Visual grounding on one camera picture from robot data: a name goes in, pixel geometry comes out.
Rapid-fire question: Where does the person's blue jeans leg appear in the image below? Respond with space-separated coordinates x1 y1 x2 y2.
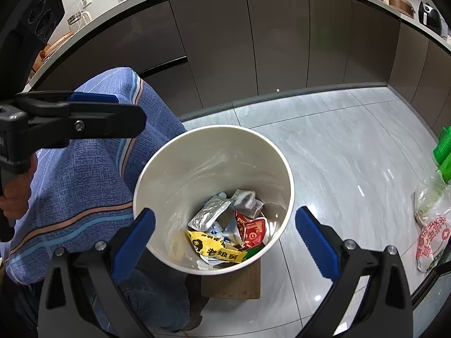
88 268 191 332

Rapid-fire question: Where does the blue striped towel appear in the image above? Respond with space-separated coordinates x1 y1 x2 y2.
0 66 187 286

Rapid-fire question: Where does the glass jar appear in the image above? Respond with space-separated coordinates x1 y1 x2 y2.
67 11 91 30

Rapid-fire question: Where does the black metal frame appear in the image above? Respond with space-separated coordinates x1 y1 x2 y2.
410 261 451 310

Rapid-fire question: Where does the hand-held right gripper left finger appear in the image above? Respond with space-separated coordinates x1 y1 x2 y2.
37 208 157 338

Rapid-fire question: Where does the red and white packet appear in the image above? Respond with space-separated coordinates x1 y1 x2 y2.
235 210 267 250

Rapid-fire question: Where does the white round waste bin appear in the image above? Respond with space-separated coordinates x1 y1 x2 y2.
133 125 295 276

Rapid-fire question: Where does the dark brown shoe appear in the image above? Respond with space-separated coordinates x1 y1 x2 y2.
185 275 210 330

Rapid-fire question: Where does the small grey packet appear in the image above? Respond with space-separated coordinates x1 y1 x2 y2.
231 189 264 219

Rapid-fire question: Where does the yellow wrapper with black print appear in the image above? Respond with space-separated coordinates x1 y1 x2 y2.
185 230 248 263

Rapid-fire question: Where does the wooden board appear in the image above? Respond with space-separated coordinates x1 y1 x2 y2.
202 261 261 300

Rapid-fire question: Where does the clear plastic bag red print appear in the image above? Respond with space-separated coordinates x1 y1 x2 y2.
414 176 451 273

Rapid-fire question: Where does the silver foil pouch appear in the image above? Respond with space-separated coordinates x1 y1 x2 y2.
188 197 233 230

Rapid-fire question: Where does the kitchen counter with brown cabinets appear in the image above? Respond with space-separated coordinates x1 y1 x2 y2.
26 0 451 134

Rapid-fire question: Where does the wooden tray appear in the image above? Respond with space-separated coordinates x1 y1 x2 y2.
40 33 74 59

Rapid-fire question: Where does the black air fryer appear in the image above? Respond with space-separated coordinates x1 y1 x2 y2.
418 2 443 36

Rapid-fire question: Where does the blue and white packet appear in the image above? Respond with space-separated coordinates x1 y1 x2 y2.
197 218 242 272

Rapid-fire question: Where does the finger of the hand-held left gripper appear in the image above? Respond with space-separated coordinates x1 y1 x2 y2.
27 103 147 148
16 91 118 117

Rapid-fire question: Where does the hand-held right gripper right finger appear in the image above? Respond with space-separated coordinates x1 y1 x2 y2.
295 206 414 338

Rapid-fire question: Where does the person's left hand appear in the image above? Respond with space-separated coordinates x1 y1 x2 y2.
0 155 38 226

